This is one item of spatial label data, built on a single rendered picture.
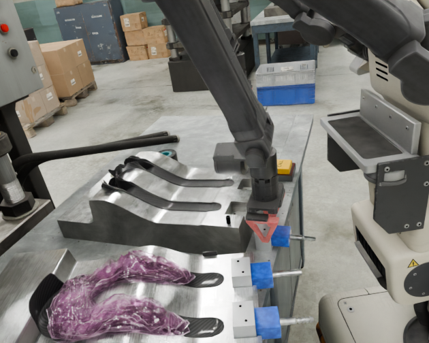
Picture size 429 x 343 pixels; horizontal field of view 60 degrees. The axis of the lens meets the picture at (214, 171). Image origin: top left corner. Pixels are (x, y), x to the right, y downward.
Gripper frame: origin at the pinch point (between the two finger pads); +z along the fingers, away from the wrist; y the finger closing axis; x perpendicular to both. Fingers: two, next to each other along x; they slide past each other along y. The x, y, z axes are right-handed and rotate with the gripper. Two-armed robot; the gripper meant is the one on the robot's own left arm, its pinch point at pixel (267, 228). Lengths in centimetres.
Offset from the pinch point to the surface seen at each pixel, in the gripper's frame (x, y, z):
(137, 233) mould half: -31.0, 5.3, 0.6
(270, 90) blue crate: -55, -314, 69
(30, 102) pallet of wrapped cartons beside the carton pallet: -311, -253, 53
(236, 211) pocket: -8.0, -3.2, -1.6
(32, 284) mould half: -39.0, 29.6, -6.2
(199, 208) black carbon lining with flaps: -16.6, -1.2, -3.3
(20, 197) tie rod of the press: -79, -7, 1
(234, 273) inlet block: -2.9, 18.6, -3.6
